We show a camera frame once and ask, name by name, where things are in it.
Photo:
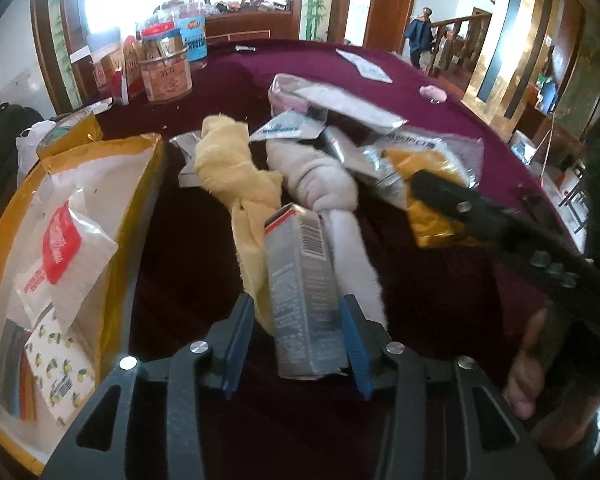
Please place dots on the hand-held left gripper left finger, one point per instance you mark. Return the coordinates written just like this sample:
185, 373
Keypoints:
241, 345

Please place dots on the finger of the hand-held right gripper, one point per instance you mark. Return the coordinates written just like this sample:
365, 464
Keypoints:
480, 215

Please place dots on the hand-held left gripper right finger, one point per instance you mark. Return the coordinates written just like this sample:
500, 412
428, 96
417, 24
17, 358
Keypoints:
357, 350

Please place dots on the clear bag with yellow cloth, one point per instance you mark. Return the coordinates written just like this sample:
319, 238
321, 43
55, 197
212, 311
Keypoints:
430, 160

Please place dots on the grey carton box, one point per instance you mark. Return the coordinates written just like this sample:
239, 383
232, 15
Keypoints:
300, 290

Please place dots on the yellow lined storage box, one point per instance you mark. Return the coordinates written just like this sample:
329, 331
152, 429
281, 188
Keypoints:
125, 170

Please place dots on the person's right hand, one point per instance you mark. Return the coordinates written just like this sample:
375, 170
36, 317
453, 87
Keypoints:
527, 360

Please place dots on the pink plush toy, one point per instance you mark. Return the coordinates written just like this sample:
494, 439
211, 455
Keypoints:
432, 93

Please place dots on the crumpled silver packet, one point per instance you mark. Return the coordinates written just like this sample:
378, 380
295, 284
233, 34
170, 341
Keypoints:
352, 157

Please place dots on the pale pink knotted towel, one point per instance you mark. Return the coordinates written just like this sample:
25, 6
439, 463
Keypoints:
320, 180

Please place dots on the flat white silver packet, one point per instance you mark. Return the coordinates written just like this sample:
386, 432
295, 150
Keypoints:
355, 107

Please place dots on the wooden stair railing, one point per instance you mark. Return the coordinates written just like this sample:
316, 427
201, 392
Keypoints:
455, 40

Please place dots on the lemon print packet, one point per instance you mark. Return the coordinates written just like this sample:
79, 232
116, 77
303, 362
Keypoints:
62, 365

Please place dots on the yellow towel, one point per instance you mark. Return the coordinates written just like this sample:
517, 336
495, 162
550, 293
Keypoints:
225, 160

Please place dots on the white leaflet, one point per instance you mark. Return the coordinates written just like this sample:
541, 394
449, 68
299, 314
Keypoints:
365, 66

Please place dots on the blue jacket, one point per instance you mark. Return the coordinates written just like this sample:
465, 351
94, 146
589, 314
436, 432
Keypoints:
419, 35

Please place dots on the small silver packet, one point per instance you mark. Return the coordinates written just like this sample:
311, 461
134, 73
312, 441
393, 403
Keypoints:
185, 152

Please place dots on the white packet with red label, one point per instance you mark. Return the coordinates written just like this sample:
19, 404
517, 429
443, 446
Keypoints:
65, 245

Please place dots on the wooden door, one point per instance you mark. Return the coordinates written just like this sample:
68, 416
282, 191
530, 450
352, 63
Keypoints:
387, 10

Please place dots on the clear zip pouch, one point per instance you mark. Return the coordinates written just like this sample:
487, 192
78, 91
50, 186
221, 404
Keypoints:
287, 92

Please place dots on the stack of coloured cloths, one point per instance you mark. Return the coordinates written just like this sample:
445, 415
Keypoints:
12, 365

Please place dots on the maroon tablecloth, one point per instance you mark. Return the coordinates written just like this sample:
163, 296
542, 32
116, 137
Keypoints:
240, 80

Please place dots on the yellow foil packet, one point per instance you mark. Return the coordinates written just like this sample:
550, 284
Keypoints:
72, 132

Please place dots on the orange label plastic jar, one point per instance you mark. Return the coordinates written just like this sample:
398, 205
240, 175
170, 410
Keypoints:
166, 75

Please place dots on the white plastic bag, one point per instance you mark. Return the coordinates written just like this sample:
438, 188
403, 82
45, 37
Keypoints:
32, 145

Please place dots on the wooden sideboard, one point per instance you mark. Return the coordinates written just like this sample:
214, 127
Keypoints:
252, 25

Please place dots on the red boxes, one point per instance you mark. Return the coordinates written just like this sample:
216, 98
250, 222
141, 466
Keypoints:
117, 70

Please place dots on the black bag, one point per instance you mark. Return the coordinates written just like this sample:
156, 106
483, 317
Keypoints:
2, 150

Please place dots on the blue label plastic jar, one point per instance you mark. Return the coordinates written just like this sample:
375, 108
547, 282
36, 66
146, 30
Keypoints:
194, 40

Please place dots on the bamboo wall picture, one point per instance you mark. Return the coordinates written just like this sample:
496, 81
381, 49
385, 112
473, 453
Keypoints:
317, 0

